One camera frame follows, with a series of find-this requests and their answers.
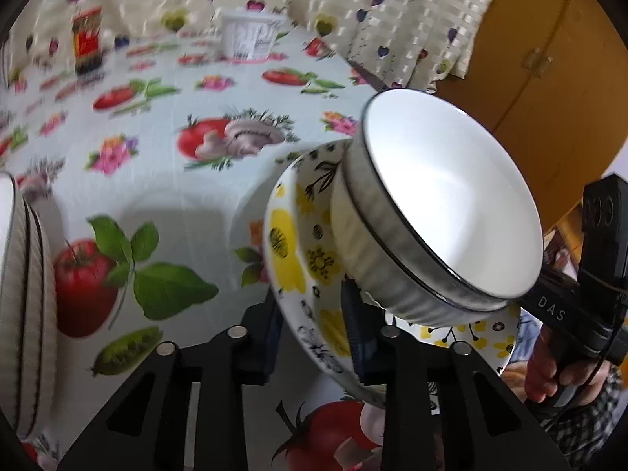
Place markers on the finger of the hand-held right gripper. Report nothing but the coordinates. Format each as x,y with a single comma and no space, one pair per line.
537,287

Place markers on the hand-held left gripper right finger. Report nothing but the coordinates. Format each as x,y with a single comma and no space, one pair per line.
358,338

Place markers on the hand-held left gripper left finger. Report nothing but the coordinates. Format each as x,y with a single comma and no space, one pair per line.
269,348

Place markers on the white ribbed bowl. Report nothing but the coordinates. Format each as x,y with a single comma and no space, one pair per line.
373,274
456,196

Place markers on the yellow floral bowl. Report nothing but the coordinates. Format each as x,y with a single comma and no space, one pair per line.
289,255

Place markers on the white black-rimmed plate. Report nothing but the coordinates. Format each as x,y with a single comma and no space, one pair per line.
49,314
17,279
30,314

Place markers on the person's right forearm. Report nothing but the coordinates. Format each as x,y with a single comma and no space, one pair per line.
584,422

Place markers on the person's right hand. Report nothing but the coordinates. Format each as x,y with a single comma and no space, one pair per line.
539,373

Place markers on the vegetable print tablecloth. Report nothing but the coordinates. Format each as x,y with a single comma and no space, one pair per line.
196,216

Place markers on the wooden cabinet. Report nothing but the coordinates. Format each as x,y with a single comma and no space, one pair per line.
549,68

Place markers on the white plastic tub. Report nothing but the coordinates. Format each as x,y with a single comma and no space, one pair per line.
250,37

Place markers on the heart print curtain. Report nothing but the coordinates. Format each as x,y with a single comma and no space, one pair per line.
382,5

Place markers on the red-label sauce jar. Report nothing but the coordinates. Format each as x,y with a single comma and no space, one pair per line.
88,39

